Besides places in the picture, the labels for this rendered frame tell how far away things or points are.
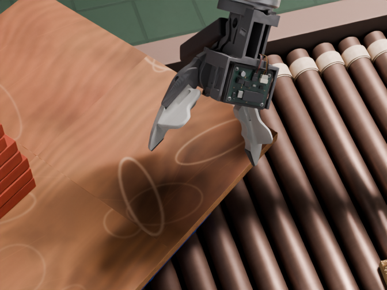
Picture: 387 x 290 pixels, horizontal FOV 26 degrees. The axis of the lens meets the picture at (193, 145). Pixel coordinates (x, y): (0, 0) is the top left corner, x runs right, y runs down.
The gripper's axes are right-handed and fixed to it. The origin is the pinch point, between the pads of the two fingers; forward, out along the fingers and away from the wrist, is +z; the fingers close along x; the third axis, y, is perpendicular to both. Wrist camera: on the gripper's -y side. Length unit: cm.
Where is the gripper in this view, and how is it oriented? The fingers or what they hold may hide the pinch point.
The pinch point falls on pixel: (200, 157)
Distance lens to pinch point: 106.3
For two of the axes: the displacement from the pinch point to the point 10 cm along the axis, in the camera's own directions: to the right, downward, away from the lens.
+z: -2.4, 9.5, 1.8
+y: 4.1, 2.6, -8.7
